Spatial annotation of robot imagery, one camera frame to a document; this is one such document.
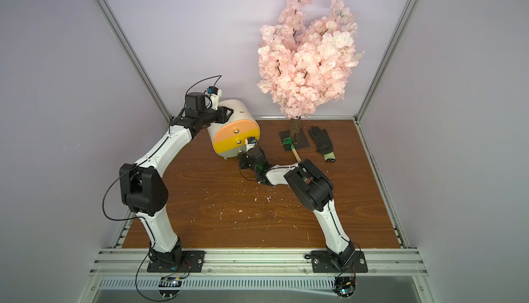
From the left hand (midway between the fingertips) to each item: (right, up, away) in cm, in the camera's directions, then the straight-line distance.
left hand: (233, 109), depth 88 cm
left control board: (-20, -66, -16) cm, 71 cm away
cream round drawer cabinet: (+3, 0, +5) cm, 6 cm away
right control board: (+42, -64, -18) cm, 79 cm away
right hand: (+2, -19, +10) cm, 21 cm away
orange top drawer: (0, -8, 0) cm, 8 cm away
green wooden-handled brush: (+26, -14, +17) cm, 34 cm away
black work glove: (+45, -17, +19) cm, 51 cm away
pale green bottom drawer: (-1, -20, +8) cm, 21 cm away
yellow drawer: (0, -14, +5) cm, 15 cm away
